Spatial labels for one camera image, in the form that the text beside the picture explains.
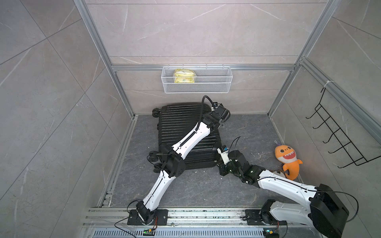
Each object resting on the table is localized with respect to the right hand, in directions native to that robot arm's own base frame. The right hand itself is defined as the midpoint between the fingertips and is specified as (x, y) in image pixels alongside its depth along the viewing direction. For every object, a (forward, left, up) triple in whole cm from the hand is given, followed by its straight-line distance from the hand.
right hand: (217, 163), depth 83 cm
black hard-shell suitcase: (-1, +7, +10) cm, 13 cm away
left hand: (+24, -3, +11) cm, 26 cm away
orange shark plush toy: (+5, -44, -2) cm, 44 cm away
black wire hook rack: (-4, -54, +19) cm, 57 cm away
